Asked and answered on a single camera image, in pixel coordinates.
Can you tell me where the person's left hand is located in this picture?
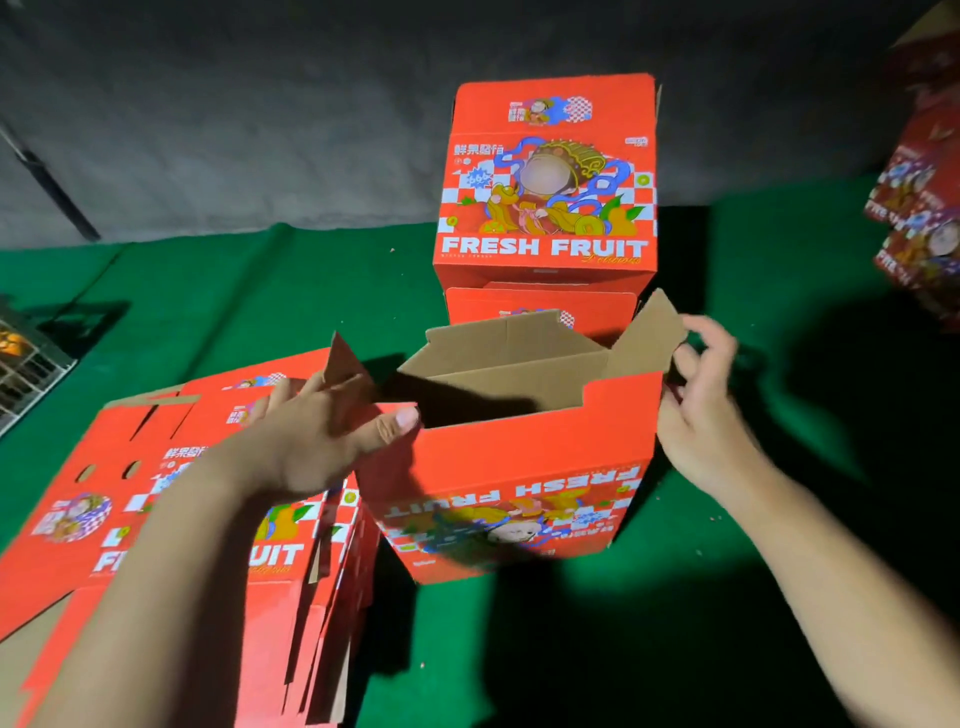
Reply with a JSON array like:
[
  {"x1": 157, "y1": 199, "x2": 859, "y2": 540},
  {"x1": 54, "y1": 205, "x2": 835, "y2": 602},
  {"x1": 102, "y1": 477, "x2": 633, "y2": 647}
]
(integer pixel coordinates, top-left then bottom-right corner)
[{"x1": 219, "y1": 372, "x2": 422, "y2": 506}]

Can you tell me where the person's right hand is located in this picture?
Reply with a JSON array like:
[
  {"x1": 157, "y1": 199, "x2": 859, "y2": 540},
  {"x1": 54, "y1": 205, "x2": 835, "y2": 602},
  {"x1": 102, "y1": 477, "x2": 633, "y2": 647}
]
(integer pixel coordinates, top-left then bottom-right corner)
[{"x1": 656, "y1": 314, "x2": 763, "y2": 504}]

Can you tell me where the red fruit carton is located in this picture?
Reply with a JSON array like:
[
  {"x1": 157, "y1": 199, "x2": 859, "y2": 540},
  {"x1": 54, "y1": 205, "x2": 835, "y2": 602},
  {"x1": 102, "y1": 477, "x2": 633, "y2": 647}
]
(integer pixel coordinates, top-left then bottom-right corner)
[
  {"x1": 864, "y1": 108, "x2": 960, "y2": 235},
  {"x1": 444, "y1": 283, "x2": 640, "y2": 348},
  {"x1": 322, "y1": 288, "x2": 689, "y2": 587},
  {"x1": 887, "y1": 0, "x2": 960, "y2": 114},
  {"x1": 873, "y1": 217, "x2": 960, "y2": 333},
  {"x1": 432, "y1": 72, "x2": 662, "y2": 298}
]

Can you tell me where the person's left forearm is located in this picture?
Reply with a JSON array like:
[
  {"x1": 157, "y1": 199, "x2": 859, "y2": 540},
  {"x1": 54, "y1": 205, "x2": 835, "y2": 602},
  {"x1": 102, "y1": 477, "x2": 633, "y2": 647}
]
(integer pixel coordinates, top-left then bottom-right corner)
[{"x1": 30, "y1": 448, "x2": 280, "y2": 728}]

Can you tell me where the person's right forearm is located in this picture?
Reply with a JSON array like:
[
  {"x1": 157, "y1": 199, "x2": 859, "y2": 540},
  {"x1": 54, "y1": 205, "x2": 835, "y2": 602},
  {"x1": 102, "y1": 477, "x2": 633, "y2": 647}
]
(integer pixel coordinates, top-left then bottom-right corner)
[{"x1": 718, "y1": 448, "x2": 960, "y2": 728}]

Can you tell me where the closed red fruit carton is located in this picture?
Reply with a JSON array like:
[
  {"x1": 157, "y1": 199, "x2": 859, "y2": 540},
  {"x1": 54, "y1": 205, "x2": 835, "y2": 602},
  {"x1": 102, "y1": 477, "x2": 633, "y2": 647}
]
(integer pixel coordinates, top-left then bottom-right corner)
[
  {"x1": 444, "y1": 283, "x2": 640, "y2": 348},
  {"x1": 864, "y1": 108, "x2": 960, "y2": 235},
  {"x1": 887, "y1": 0, "x2": 960, "y2": 114},
  {"x1": 432, "y1": 72, "x2": 662, "y2": 298},
  {"x1": 873, "y1": 217, "x2": 960, "y2": 333}
]

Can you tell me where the green cloth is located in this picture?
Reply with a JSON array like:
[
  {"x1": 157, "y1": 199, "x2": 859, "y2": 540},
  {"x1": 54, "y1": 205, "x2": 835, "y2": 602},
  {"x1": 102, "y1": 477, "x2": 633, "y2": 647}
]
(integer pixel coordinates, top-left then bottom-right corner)
[{"x1": 0, "y1": 174, "x2": 960, "y2": 728}]

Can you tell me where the stack of flat red cartons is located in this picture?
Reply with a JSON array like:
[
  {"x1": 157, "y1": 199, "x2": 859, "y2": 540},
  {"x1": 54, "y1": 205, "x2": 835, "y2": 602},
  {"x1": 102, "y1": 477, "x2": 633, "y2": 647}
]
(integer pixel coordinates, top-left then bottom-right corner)
[{"x1": 0, "y1": 348, "x2": 385, "y2": 728}]

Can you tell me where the black pole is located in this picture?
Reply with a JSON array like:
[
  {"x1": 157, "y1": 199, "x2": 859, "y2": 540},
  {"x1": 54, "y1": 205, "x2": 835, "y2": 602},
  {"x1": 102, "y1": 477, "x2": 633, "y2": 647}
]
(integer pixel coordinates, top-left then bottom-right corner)
[{"x1": 0, "y1": 123, "x2": 102, "y2": 243}]

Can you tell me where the wire mesh crate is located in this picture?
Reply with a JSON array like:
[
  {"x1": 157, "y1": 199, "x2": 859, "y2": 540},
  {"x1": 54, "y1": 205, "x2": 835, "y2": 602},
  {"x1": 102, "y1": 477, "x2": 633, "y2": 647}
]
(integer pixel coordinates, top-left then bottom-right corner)
[{"x1": 0, "y1": 298, "x2": 78, "y2": 438}]

